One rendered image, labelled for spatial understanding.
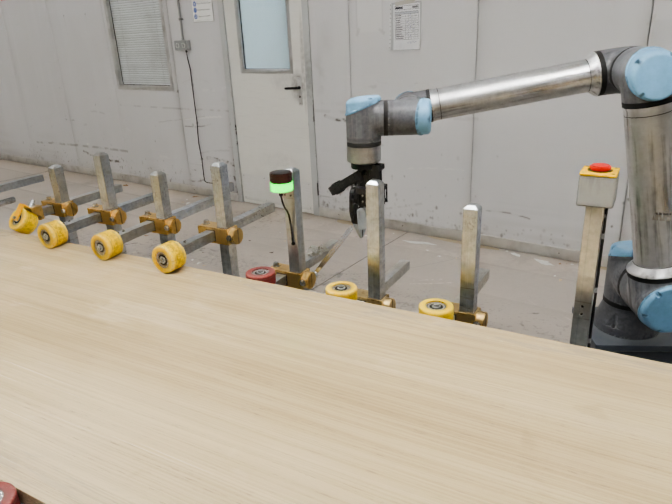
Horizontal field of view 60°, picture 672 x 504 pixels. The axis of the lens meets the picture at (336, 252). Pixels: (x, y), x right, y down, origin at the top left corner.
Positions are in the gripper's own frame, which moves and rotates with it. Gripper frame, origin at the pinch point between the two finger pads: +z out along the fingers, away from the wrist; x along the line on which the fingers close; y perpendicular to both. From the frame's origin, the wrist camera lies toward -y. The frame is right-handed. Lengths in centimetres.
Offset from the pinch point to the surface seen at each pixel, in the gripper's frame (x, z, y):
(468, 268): -9.8, 1.3, 34.2
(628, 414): -44, 8, 72
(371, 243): -9.8, -1.4, 8.6
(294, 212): -9.9, -7.1, -14.5
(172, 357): -63, 8, -11
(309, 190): 274, 76, -190
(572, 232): 250, 78, 27
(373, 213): -9.8, -9.6, 9.3
